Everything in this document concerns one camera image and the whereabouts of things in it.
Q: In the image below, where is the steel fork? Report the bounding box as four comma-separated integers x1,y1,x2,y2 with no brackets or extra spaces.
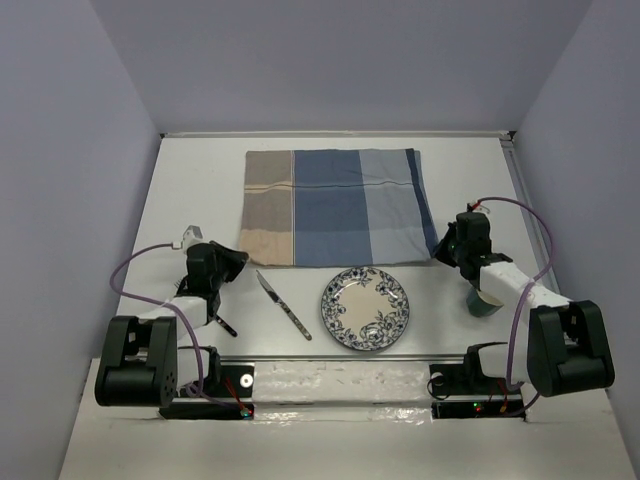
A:
175,277,238,338

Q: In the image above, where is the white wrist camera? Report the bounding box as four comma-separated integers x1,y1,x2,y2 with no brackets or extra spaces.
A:
466,201,490,216
170,225,205,253

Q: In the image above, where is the purple cable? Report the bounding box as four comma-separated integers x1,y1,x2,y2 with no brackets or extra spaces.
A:
474,196,557,416
109,242,246,414

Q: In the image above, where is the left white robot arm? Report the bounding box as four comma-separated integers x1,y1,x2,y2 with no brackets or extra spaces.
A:
94,241,249,407

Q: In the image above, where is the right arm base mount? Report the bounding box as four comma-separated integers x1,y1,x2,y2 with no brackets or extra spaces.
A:
426,342,526,420

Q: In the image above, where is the blue beige checked cloth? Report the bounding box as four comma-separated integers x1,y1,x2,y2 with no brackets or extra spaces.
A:
239,148,438,268

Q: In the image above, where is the blue floral ceramic plate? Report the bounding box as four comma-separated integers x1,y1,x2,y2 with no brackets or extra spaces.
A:
320,267,410,352

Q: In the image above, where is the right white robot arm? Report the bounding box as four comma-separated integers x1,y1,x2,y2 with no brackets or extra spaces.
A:
435,211,615,397

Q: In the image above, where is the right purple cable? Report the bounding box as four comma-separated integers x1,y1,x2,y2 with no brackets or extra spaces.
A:
474,196,557,416

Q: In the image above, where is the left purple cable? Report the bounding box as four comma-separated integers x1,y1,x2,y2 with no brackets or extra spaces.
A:
109,242,246,414

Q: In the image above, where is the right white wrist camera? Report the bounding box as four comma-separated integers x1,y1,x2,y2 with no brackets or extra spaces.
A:
466,201,490,216

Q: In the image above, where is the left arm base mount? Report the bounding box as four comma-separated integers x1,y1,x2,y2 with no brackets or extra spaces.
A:
159,362,255,421

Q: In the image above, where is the dark green mug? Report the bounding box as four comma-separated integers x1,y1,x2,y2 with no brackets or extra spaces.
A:
465,287,503,318

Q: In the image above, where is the steel table knife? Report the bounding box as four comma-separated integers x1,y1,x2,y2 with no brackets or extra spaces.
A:
256,270,313,341

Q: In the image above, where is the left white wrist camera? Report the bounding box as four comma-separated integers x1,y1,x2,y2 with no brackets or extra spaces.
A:
170,225,205,253

